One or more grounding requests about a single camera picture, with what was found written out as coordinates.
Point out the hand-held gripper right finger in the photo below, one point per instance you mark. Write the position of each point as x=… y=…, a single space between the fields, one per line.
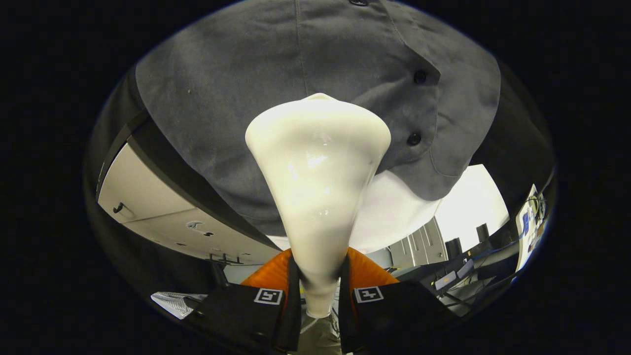
x=404 y=310

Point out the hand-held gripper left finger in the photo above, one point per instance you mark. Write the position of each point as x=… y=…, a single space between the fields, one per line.
x=241 y=315

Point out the white garment steamer head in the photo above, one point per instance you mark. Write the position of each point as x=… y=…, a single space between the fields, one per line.
x=318 y=187

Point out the grey metal locker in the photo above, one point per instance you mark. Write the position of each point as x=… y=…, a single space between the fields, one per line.
x=419 y=244

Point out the small black box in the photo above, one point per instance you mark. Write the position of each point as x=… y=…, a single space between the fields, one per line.
x=482 y=232
x=453 y=247

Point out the white mannequin torso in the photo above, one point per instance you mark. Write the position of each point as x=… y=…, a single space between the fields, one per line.
x=394 y=217

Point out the grey button-up shirt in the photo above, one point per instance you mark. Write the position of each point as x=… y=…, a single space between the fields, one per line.
x=236 y=88

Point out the silver foil sheet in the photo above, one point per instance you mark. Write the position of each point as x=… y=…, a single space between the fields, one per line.
x=172 y=303

